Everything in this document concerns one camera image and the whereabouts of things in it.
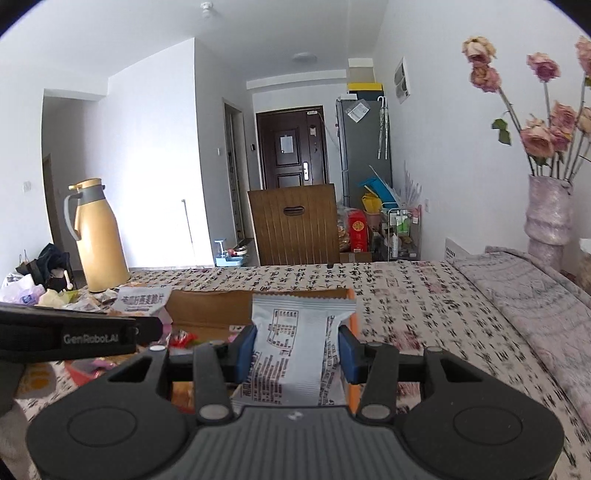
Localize orange snack packet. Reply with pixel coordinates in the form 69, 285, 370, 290
171, 383, 197, 412

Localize purple dried grass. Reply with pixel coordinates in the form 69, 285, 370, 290
403, 161, 424, 208

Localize bunch of dried roses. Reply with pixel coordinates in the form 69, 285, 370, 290
462, 36, 591, 180

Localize pink textured vase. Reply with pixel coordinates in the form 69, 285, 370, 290
524, 174, 576, 271

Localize grey interior door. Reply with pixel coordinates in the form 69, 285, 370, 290
223, 98, 246, 245

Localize grey refrigerator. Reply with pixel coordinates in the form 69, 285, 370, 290
336, 95, 393, 209

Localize blue plastic dustpan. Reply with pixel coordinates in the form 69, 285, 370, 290
358, 178, 398, 206

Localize folded pink grey blanket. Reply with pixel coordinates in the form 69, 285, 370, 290
445, 247, 591, 398

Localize cream rubber glove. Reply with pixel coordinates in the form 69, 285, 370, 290
37, 288, 70, 308

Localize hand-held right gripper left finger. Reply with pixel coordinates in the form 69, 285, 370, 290
107, 324, 258, 426

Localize black bag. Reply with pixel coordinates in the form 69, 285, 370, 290
16, 244, 70, 292

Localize red cardboard box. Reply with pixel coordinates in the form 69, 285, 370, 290
164, 287, 360, 414

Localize red gift box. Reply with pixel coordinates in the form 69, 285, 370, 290
347, 209, 373, 253

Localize yellow thermos jug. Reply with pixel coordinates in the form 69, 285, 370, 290
63, 178, 131, 294

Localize white oat crisp packet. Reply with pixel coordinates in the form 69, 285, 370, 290
112, 286, 174, 319

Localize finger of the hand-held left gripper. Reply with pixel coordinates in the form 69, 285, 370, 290
133, 316, 164, 345

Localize white folded umbrella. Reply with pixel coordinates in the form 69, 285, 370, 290
376, 96, 391, 160

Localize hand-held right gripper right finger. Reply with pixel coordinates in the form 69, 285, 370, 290
338, 325, 484, 426

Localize white grey snack packet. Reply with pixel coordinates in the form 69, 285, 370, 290
231, 293, 358, 408

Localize dark brown door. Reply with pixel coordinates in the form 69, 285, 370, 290
256, 107, 330, 191

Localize wire trolley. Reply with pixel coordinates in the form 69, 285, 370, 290
385, 205, 424, 262

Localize beige box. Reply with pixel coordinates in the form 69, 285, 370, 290
348, 58, 375, 84

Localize white plastic bag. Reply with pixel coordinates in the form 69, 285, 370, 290
0, 273, 47, 306

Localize pink snack packet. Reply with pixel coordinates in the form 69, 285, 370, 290
65, 357, 117, 384

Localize red snack packet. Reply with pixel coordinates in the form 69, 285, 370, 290
168, 330, 197, 350

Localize wooden chair back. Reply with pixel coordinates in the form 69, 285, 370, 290
247, 183, 342, 267

